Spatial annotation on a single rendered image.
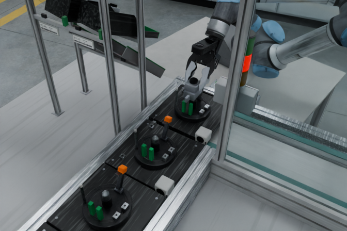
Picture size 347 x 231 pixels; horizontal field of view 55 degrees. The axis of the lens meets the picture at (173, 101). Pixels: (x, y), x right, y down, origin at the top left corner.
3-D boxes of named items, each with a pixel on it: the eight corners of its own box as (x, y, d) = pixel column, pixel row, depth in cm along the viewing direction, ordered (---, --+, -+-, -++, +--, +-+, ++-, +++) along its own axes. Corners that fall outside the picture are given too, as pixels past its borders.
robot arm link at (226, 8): (247, -1, 119) (230, -12, 114) (235, 28, 119) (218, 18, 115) (234, -1, 126) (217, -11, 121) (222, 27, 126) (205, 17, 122)
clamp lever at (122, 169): (117, 185, 99) (122, 163, 96) (123, 188, 98) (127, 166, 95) (110, 191, 96) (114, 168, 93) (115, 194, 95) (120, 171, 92)
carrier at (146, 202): (103, 166, 110) (99, 139, 102) (166, 200, 101) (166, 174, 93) (47, 224, 94) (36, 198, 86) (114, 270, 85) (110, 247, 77)
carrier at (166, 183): (146, 122, 126) (145, 97, 118) (203, 148, 117) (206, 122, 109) (104, 165, 110) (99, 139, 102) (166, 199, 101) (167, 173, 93)
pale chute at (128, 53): (138, 66, 148) (143, 57, 148) (160, 78, 141) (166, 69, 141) (97, 43, 123) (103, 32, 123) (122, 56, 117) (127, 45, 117)
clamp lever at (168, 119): (162, 134, 115) (167, 115, 112) (168, 137, 114) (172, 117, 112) (157, 138, 112) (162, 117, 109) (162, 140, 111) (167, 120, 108)
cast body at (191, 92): (191, 88, 126) (192, 72, 122) (202, 92, 125) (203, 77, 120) (180, 100, 121) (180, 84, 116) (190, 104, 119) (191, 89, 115)
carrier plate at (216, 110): (180, 87, 143) (180, 83, 142) (233, 108, 134) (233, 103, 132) (148, 120, 127) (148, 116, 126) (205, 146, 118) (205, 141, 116)
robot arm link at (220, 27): (226, 22, 116) (205, 16, 119) (221, 35, 116) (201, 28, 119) (232, 29, 122) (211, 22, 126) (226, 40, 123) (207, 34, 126)
